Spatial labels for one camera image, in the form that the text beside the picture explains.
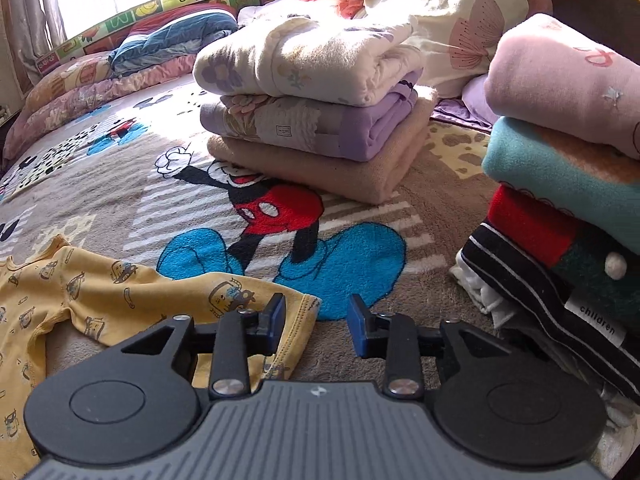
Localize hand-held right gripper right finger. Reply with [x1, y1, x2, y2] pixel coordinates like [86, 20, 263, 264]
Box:
[347, 292, 516, 401]

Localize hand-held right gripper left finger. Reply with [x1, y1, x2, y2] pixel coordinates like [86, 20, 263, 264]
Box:
[117, 292, 288, 401]

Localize yellow printed shirt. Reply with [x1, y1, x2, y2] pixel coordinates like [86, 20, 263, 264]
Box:
[0, 234, 322, 466]

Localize cartoon printed blanket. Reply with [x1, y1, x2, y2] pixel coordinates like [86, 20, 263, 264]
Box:
[0, 67, 506, 396]

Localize white folded cloth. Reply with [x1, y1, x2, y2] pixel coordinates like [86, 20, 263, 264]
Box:
[449, 255, 516, 331]

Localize tan folded blanket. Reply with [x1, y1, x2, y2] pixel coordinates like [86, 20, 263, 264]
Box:
[206, 87, 441, 206]

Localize black striped folded garment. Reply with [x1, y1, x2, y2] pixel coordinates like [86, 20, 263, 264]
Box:
[457, 222, 640, 406]

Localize purple folded blanket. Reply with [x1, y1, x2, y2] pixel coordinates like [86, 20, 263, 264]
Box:
[200, 72, 418, 163]

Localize red green knit sweater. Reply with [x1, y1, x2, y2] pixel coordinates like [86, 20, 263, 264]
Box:
[487, 185, 640, 336]

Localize teal folded garment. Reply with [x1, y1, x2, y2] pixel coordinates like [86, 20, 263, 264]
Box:
[481, 117, 640, 256]

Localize purple cloth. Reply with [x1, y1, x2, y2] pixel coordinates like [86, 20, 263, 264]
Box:
[432, 75, 501, 136]

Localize pink folded garment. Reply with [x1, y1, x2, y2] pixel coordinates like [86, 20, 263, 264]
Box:
[484, 12, 640, 161]

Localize white quilt with pink flower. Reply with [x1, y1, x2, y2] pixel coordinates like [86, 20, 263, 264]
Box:
[360, 0, 553, 98]

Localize orange cartoon pillow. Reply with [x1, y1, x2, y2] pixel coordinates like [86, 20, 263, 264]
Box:
[22, 50, 113, 116]

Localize red striped quilt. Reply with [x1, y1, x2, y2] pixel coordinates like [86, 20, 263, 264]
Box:
[127, 2, 236, 41]

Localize colourful alphabet play mat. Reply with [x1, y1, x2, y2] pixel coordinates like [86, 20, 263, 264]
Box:
[35, 0, 296, 78]

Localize grey curtain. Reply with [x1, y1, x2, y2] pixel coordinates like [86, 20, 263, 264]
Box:
[0, 0, 68, 96]

